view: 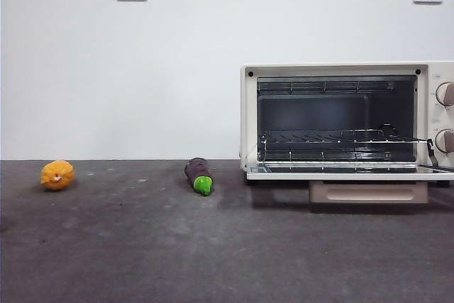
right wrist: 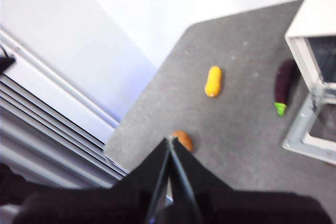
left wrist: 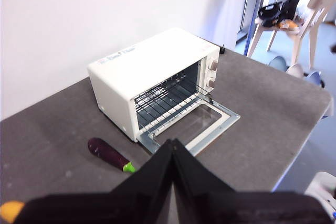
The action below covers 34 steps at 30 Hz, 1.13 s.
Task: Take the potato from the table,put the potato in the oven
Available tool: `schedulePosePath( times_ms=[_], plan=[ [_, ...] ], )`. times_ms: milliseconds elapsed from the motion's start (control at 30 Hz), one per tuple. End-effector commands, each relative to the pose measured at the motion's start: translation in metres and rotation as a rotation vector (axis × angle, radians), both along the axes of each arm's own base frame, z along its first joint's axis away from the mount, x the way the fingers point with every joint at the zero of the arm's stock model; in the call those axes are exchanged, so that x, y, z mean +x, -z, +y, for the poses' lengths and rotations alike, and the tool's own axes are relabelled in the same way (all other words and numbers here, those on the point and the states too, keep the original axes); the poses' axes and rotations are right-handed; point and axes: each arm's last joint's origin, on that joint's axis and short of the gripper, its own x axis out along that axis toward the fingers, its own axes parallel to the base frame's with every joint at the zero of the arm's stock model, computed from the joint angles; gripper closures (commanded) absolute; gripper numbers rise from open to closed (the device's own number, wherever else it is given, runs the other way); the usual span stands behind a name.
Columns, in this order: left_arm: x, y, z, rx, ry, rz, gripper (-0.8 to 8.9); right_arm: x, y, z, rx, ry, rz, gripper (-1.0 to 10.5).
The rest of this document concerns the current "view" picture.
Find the white Toshiba toaster oven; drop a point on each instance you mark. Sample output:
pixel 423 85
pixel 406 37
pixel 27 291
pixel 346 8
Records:
pixel 248 122

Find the beige oven knob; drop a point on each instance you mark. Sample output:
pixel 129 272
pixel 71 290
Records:
pixel 444 94
pixel 443 140

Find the purple toy eggplant green stem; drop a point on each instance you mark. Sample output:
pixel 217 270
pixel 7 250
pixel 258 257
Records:
pixel 198 172

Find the yellow toy lemon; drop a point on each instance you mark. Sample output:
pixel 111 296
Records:
pixel 56 174

